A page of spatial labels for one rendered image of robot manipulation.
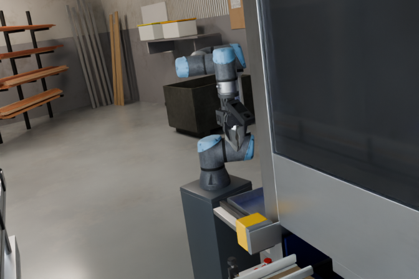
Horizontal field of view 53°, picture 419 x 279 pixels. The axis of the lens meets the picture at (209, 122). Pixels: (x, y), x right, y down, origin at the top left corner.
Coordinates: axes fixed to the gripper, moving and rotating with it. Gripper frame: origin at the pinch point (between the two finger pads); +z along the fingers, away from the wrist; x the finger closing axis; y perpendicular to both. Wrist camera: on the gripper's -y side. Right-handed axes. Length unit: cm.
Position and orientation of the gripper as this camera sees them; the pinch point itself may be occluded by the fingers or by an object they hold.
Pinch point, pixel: (237, 148)
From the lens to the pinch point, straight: 149.1
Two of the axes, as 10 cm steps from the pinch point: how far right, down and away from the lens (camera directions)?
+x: -8.9, 2.2, -3.9
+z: 1.3, 9.6, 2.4
